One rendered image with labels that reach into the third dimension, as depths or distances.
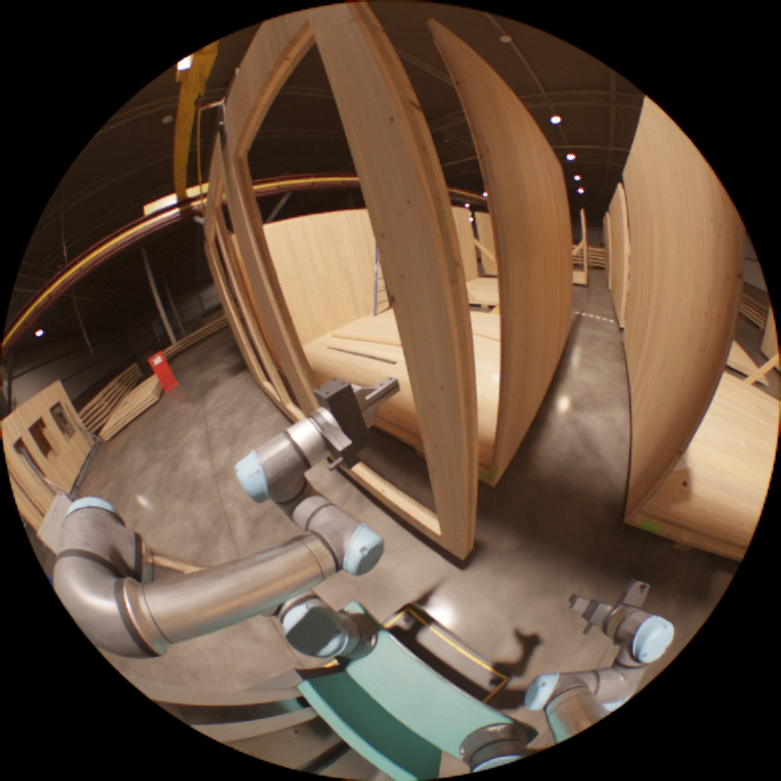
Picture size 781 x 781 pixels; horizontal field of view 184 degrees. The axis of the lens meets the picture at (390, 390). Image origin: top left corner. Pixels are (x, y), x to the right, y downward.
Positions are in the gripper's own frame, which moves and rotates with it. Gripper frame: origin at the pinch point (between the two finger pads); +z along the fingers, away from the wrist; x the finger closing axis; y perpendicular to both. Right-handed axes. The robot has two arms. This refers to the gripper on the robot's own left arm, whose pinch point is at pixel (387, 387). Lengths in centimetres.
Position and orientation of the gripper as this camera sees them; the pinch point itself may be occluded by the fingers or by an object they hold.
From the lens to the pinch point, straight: 47.3
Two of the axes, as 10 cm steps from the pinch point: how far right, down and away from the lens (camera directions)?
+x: 2.3, 8.4, 5.0
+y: -6.6, -2.4, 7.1
